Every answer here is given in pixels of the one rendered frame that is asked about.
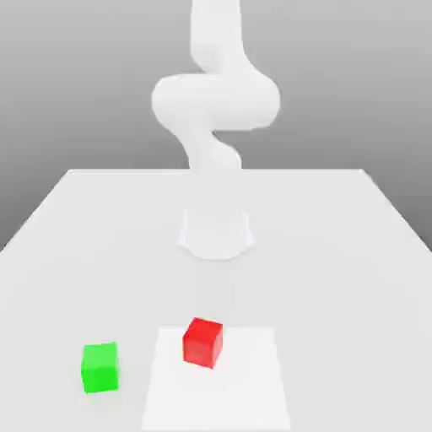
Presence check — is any small red cube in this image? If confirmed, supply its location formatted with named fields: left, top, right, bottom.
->
left=181, top=316, right=224, bottom=370

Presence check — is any small green cube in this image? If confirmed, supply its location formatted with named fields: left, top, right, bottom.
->
left=80, top=341, right=121, bottom=395

